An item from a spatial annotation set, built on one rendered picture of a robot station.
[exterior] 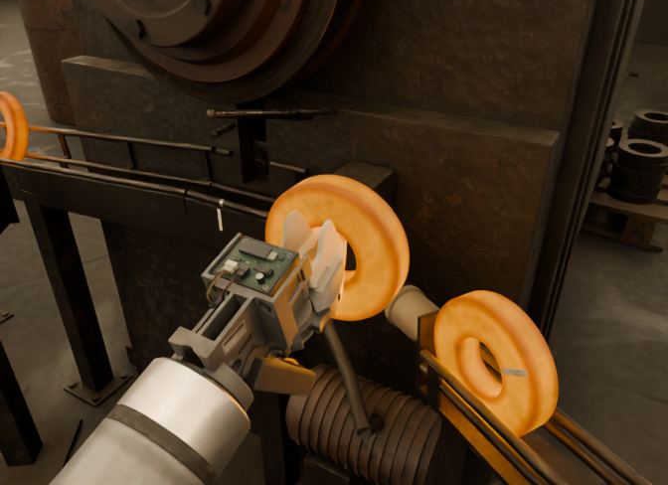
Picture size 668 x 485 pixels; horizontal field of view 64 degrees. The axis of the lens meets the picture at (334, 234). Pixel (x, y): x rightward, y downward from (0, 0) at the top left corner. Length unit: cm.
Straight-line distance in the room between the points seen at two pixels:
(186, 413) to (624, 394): 146
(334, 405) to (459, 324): 26
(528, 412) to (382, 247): 22
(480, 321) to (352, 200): 19
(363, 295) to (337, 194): 11
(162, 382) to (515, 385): 34
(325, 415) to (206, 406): 43
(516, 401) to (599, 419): 105
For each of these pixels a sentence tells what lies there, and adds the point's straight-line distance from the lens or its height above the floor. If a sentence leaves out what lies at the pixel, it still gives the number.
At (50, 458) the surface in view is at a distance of 155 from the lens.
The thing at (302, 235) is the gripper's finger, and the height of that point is 86.
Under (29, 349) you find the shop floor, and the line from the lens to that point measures 190.
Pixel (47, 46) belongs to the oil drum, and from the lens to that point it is 374.
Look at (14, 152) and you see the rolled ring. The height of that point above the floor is 66.
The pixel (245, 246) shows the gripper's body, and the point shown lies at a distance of 45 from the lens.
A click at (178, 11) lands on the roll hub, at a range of 73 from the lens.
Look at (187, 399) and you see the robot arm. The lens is 39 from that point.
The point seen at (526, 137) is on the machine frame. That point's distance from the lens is 76.
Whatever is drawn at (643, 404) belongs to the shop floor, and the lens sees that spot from 172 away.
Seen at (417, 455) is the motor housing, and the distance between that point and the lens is 77.
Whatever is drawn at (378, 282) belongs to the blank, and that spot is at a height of 81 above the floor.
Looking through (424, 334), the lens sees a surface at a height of 70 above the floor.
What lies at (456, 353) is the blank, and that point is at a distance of 63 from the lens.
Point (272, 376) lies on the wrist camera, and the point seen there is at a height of 79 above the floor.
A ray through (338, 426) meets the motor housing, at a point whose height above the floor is 51.
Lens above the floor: 112
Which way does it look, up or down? 30 degrees down
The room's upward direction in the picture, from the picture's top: straight up
